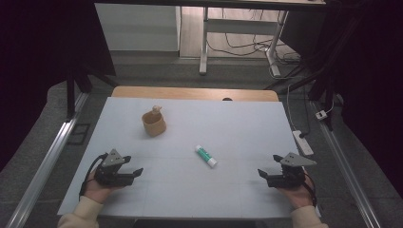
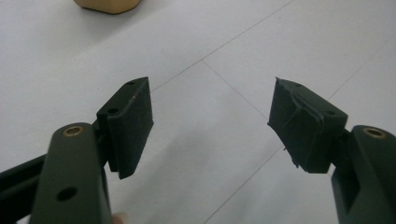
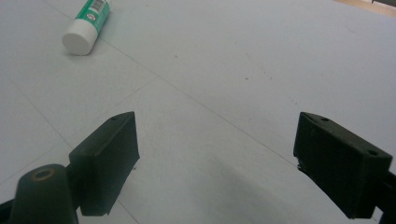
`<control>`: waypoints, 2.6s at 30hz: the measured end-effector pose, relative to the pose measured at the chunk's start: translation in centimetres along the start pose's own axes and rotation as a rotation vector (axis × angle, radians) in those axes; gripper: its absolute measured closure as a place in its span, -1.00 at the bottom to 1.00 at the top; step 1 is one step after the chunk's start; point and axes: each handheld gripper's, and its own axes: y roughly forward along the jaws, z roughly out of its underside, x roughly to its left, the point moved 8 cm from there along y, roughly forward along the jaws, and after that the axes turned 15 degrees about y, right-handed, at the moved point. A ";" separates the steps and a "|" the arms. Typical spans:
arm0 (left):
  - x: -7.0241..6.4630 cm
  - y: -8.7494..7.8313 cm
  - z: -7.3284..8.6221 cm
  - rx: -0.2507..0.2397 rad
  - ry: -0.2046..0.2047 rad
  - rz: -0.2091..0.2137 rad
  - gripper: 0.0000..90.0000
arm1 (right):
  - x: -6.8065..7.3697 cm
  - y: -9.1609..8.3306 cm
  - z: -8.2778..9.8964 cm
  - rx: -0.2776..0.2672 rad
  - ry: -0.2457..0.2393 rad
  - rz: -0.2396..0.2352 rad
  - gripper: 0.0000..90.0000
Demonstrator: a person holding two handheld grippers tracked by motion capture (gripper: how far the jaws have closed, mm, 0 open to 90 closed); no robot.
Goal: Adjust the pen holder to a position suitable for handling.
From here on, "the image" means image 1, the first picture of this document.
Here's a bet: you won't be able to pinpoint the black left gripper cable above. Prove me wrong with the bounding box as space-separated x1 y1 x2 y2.
79 152 109 198

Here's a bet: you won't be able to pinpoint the tan pen holder cup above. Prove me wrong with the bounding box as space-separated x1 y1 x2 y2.
141 104 167 138

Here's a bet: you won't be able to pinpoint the wooden table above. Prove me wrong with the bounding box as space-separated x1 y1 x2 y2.
111 85 279 103

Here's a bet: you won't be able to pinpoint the white power cable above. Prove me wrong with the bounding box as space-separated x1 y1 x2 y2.
285 83 298 132

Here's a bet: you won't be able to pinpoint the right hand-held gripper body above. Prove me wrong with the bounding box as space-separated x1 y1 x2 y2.
266 152 317 189

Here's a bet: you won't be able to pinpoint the person's right hand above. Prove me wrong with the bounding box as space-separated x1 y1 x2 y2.
276 170 315 211

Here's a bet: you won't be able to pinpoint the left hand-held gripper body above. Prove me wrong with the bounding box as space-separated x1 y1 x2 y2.
93 148 135 187

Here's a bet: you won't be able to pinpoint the white foam board mat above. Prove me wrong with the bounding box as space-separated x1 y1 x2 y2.
57 96 321 220

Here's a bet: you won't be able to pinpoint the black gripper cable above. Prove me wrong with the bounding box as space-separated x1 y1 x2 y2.
302 170 318 208
79 152 109 198

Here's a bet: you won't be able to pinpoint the white metal desk frame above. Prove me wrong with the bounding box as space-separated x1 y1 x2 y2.
199 6 290 78

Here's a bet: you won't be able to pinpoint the white cabinet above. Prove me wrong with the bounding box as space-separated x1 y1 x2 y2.
94 3 182 52

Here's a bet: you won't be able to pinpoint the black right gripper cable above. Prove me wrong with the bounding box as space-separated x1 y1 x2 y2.
302 170 318 208

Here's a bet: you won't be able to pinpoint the white power strip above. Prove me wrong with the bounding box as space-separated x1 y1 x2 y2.
292 129 315 157

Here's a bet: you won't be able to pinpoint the aluminium rail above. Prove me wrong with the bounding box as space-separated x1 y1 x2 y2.
312 100 382 228
5 91 90 228

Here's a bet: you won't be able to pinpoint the green and white glue stick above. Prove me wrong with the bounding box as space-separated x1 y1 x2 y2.
194 144 219 169

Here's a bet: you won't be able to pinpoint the person's left hand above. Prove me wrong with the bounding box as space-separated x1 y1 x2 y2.
83 170 123 204

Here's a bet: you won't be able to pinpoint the black floor cables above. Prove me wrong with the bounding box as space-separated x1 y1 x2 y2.
206 8 302 66

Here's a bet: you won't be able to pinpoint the black tripod stand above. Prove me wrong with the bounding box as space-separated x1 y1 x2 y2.
264 60 336 132
65 61 120 122

